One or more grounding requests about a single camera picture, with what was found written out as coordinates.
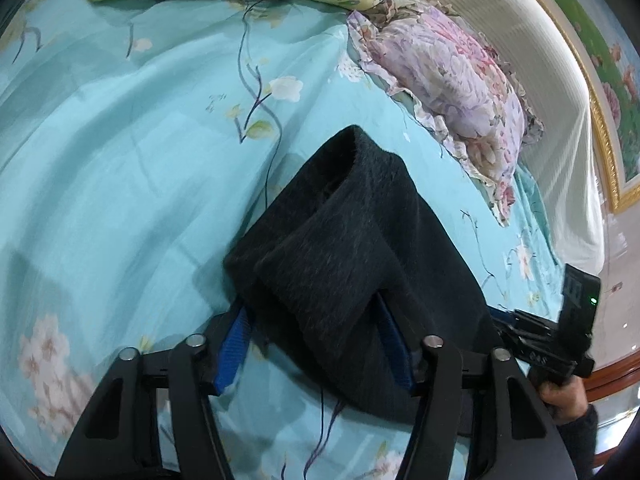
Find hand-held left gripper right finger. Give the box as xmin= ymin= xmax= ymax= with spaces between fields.
xmin=372 ymin=292 xmax=581 ymax=480

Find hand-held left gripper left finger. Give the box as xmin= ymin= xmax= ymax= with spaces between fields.
xmin=54 ymin=304 xmax=253 ymax=480

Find black pants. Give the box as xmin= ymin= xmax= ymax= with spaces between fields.
xmin=222 ymin=124 xmax=503 ymax=425

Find person's right forearm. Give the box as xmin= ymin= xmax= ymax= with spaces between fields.
xmin=555 ymin=402 xmax=601 ymax=480

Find person's right hand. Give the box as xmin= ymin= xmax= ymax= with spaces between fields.
xmin=537 ymin=374 xmax=591 ymax=426

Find turquoise floral bed sheet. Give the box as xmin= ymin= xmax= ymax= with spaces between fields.
xmin=0 ymin=0 xmax=566 ymax=480

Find white padded headboard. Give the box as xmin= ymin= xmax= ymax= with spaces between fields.
xmin=420 ymin=0 xmax=608 ymax=276

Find pink floral ruffled pillow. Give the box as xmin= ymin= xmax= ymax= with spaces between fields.
xmin=346 ymin=0 xmax=546 ymax=228

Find gold framed floral picture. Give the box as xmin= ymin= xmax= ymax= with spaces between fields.
xmin=500 ymin=0 xmax=640 ymax=213

